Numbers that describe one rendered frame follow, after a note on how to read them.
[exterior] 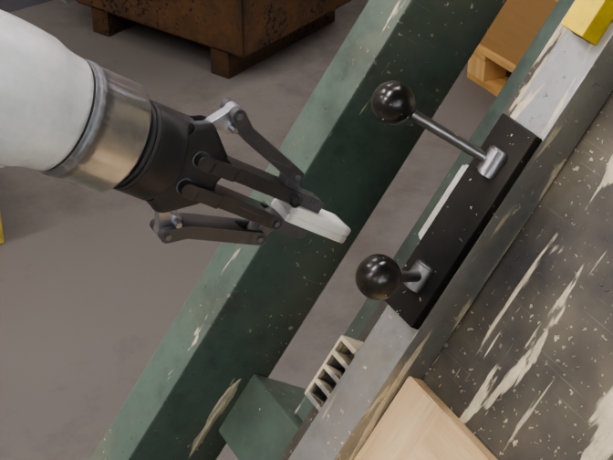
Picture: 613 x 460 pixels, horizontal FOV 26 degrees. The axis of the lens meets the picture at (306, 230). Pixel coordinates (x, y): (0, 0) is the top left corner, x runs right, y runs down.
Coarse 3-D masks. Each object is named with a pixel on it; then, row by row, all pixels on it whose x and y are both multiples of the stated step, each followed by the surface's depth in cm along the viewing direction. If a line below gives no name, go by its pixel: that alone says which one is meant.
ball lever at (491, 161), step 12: (384, 84) 113; (396, 84) 113; (372, 96) 114; (384, 96) 112; (396, 96) 112; (408, 96) 112; (372, 108) 113; (384, 108) 112; (396, 108) 112; (408, 108) 112; (384, 120) 113; (396, 120) 113; (420, 120) 114; (432, 120) 114; (432, 132) 114; (444, 132) 114; (456, 144) 115; (468, 144) 115; (480, 156) 115; (492, 156) 115; (504, 156) 115; (480, 168) 115; (492, 168) 115
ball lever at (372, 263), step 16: (368, 256) 108; (384, 256) 108; (368, 272) 107; (384, 272) 107; (400, 272) 108; (416, 272) 116; (432, 272) 117; (368, 288) 107; (384, 288) 107; (416, 288) 117
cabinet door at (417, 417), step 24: (408, 384) 120; (408, 408) 119; (432, 408) 117; (384, 432) 120; (408, 432) 118; (432, 432) 116; (456, 432) 114; (360, 456) 121; (384, 456) 119; (408, 456) 117; (432, 456) 115; (456, 456) 113; (480, 456) 111
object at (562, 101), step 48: (576, 48) 114; (528, 96) 116; (576, 96) 113; (576, 144) 116; (528, 192) 116; (480, 240) 116; (480, 288) 119; (384, 336) 121; (432, 336) 119; (384, 384) 119; (336, 432) 122
